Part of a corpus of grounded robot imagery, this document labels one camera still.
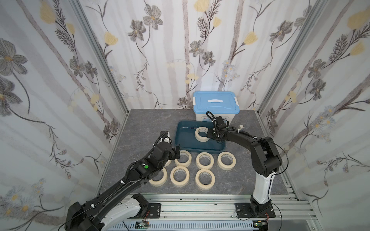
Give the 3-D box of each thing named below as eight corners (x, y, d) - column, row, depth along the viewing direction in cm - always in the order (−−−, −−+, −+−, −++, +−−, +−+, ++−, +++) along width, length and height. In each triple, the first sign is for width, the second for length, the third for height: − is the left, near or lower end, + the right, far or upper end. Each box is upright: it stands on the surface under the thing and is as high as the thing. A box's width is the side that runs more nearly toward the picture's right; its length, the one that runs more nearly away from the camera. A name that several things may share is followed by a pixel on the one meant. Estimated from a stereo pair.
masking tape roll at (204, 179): (195, 189, 83) (195, 188, 80) (195, 171, 90) (195, 169, 87) (215, 189, 83) (216, 188, 80) (213, 171, 90) (214, 169, 87)
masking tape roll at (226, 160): (218, 170, 90) (219, 168, 88) (215, 153, 98) (216, 151, 95) (236, 170, 90) (238, 168, 88) (233, 153, 98) (234, 151, 95)
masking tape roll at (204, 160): (196, 169, 91) (196, 167, 88) (195, 154, 98) (195, 151, 95) (214, 169, 91) (215, 167, 88) (212, 154, 98) (213, 151, 95)
